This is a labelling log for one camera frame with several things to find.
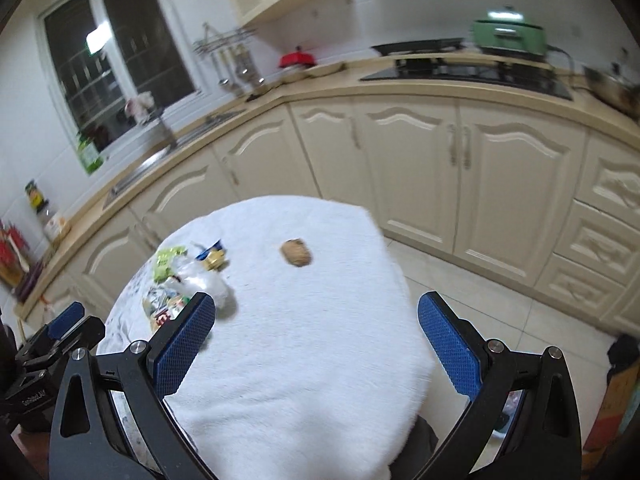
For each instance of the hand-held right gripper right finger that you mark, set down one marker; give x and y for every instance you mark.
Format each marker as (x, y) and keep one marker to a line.
(447, 345)

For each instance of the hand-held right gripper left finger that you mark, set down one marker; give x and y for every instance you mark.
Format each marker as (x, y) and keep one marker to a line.
(185, 342)

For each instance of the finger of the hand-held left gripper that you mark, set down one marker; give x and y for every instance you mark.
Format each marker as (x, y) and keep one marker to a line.
(65, 320)
(90, 332)

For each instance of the colourful snack wrapper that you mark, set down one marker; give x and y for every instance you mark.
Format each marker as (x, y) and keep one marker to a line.
(162, 305)

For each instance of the white tissue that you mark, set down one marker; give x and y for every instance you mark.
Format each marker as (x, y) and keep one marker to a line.
(210, 285)

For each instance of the green snack wrapper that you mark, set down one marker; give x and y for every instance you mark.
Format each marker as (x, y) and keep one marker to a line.
(167, 260)

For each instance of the blue yellow snack wrapper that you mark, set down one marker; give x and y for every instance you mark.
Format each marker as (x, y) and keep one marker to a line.
(212, 255)

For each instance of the brown walnut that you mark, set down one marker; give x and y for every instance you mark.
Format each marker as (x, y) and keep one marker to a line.
(297, 254)

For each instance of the purple utensil holder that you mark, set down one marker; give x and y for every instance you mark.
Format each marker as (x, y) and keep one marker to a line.
(32, 282)

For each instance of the glass jar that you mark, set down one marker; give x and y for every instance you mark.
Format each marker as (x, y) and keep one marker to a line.
(56, 225)

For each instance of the white floral towel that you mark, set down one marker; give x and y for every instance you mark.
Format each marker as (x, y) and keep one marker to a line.
(300, 360)

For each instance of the small yellow label bottle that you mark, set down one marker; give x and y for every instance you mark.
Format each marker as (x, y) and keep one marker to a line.
(36, 195)

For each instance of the cream cabinet drawer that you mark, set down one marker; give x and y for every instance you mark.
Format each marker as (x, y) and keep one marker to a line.
(615, 180)
(580, 287)
(600, 245)

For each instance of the green dish soap bottle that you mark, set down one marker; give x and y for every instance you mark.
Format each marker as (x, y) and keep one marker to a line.
(90, 155)

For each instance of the cream kitchen base cabinet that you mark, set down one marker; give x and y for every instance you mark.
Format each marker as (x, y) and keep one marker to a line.
(410, 175)

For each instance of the dark cloth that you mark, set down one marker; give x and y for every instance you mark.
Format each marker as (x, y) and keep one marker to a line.
(625, 352)

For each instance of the brown cardboard box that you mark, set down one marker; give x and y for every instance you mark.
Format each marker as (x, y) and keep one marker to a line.
(615, 410)

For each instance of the steel sink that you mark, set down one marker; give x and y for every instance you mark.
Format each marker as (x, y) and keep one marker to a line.
(165, 160)

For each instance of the metal faucet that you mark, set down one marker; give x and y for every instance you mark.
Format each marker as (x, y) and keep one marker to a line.
(165, 127)

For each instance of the pink cloth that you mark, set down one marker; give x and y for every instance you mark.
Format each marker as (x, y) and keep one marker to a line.
(139, 106)

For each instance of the black gas hob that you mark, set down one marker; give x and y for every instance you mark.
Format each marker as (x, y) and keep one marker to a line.
(465, 80)

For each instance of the kitchen window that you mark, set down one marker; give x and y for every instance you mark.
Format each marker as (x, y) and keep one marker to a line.
(125, 50)

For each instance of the white bowl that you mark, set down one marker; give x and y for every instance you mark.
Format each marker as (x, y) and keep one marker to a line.
(295, 75)

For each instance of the black griddle pan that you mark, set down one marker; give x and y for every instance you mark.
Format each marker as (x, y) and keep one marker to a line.
(420, 47)

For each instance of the white plate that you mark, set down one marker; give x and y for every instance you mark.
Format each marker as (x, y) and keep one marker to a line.
(325, 69)

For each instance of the metal wok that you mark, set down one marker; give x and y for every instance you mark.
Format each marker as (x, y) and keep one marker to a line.
(615, 92)

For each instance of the red pot lid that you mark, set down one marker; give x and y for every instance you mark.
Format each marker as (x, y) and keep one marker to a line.
(298, 59)

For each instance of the green electric cooker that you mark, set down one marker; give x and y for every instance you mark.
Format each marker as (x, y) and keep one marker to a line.
(510, 35)

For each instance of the metal wall rack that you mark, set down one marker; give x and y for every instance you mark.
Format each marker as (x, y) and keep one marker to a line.
(225, 40)

